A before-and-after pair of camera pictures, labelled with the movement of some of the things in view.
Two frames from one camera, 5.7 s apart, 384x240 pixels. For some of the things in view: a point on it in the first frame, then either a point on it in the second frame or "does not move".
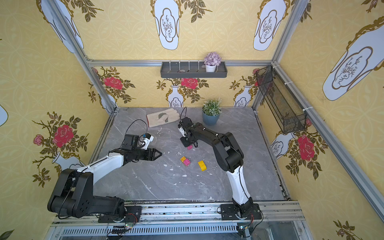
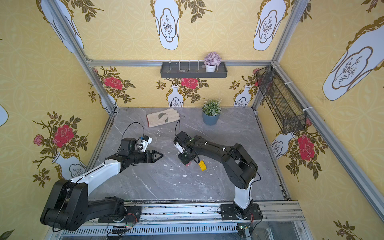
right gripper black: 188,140 → 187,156
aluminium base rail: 281,221 does not move
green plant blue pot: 211,110 does not move
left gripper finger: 154,150 does not move
